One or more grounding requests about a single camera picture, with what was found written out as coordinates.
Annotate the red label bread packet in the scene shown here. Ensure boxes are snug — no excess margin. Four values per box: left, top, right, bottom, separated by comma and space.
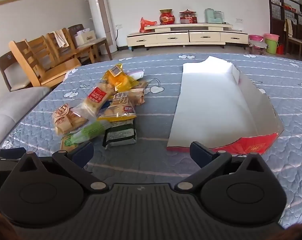
80, 80, 116, 120

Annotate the yellow snack packet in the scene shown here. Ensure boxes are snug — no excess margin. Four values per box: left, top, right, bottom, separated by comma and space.
102, 63, 139, 92

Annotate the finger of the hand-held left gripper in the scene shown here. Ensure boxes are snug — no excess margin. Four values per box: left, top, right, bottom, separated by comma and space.
0, 148, 27, 161

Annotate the dark display shelf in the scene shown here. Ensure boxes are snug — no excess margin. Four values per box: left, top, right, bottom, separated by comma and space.
266, 0, 302, 64

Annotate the dark brown chair grey seat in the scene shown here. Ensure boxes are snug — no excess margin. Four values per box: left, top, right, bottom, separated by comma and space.
0, 51, 51, 92

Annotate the white paper box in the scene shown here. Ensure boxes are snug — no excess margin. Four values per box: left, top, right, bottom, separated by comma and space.
75, 29, 96, 48

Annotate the green bucket pink lid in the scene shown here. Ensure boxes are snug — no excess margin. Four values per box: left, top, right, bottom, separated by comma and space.
264, 33, 280, 55

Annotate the light wooden chair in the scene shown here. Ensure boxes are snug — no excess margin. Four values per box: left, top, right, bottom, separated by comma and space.
46, 29, 101, 63
9, 40, 81, 88
25, 35, 74, 64

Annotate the light green snack packet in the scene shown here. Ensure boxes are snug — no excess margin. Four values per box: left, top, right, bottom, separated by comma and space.
71, 120, 114, 144

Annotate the mint green kitchen appliance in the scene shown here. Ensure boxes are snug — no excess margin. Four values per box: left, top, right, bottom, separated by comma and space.
204, 8, 225, 23

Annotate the red gift box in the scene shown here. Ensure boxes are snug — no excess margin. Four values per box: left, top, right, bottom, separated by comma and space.
179, 9, 198, 24

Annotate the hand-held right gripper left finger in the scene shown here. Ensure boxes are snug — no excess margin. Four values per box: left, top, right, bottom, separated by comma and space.
15, 141, 110, 193

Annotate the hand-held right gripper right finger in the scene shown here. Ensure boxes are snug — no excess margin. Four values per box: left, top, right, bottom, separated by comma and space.
174, 141, 269, 194

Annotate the small sandwich cake packet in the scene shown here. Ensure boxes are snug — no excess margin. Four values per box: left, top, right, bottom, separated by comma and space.
127, 80, 151, 105

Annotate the white cardboard box red outside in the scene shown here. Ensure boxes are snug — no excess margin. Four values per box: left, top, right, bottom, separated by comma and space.
166, 56, 285, 155

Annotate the dark brown wooden chair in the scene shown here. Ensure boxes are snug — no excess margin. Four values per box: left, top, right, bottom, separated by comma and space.
67, 24, 113, 63

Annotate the brown cookie packet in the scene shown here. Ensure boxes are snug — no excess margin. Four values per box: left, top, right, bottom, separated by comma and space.
52, 104, 89, 137

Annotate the red round jar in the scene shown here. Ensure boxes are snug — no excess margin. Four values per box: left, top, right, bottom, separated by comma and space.
159, 9, 175, 25

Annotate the white towel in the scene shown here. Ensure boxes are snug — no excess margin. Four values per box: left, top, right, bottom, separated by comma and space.
53, 29, 69, 48

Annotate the dark green white packet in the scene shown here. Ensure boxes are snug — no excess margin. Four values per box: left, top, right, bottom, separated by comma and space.
102, 120, 138, 148

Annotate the pink and white snack packet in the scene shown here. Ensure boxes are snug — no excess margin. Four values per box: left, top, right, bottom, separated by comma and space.
128, 69, 144, 80

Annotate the white tower air conditioner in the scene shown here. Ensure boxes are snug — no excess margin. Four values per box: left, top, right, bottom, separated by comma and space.
85, 0, 118, 53

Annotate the orange plastic bag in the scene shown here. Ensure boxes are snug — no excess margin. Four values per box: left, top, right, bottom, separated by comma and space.
140, 17, 157, 33

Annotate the yellow bordered pastry packet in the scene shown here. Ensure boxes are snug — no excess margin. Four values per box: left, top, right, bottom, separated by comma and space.
97, 94, 138, 122

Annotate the wooden chair with yellow cloth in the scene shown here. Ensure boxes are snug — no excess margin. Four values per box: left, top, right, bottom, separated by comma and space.
284, 19, 302, 60

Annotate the cream tv cabinet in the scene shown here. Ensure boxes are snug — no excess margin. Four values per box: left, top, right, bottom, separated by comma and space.
127, 23, 249, 49

